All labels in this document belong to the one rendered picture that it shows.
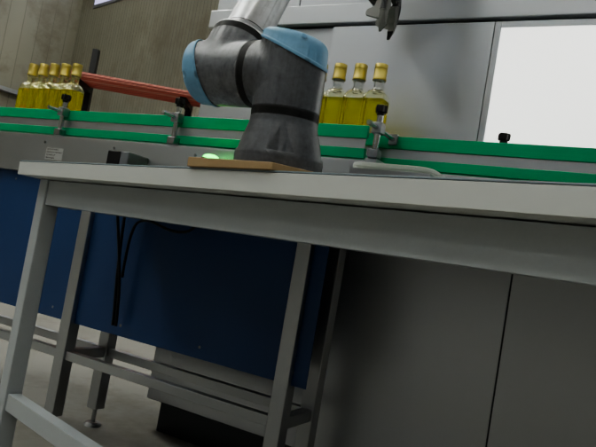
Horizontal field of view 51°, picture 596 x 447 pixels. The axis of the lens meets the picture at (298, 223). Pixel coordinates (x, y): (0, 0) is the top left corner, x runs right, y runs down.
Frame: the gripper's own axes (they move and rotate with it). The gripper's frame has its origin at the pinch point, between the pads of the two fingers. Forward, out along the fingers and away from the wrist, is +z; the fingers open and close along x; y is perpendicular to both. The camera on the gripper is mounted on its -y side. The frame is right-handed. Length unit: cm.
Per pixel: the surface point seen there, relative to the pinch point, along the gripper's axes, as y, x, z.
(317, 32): 29.5, -14.3, -6.3
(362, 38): 12.8, -11.6, -2.8
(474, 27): -18.9, -12.1, -5.1
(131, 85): 336, -234, -58
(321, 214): -26, 67, 56
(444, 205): -46, 77, 53
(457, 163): -25.1, 4.0, 34.4
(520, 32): -30.8, -12.6, -3.8
